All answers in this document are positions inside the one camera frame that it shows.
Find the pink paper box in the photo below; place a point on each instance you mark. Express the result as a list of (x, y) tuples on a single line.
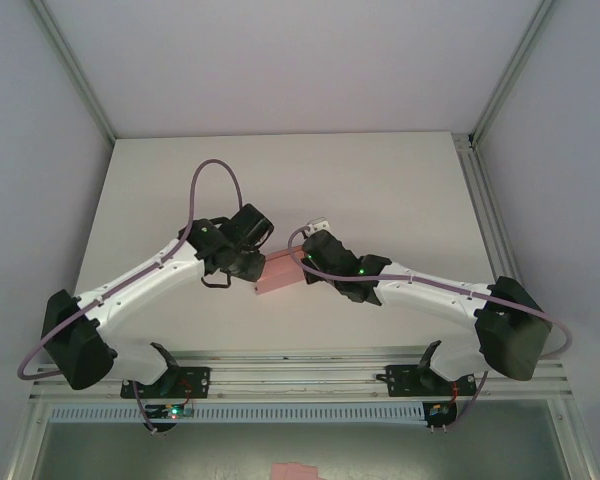
[(277, 272)]

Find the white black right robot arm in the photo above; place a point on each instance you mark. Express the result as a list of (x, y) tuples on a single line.
[(430, 300)]

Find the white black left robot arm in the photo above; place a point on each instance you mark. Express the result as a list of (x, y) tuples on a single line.
[(145, 285)]

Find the circuit board with green light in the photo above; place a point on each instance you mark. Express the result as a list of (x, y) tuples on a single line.
[(172, 411)]

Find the small green circuit board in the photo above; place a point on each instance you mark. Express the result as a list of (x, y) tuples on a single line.
[(437, 411)]

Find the spare flat pink paper sheet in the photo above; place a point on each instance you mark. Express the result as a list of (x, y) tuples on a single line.
[(295, 471)]

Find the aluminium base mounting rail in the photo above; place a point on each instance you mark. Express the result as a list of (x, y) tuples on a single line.
[(300, 380)]

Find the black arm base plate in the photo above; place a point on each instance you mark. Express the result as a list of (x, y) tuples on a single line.
[(195, 382), (405, 380)]

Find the aluminium side frame rail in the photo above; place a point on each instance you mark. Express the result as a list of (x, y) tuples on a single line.
[(485, 215)]

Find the aluminium corner frame post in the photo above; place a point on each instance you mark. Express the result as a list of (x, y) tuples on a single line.
[(75, 70), (510, 70)]

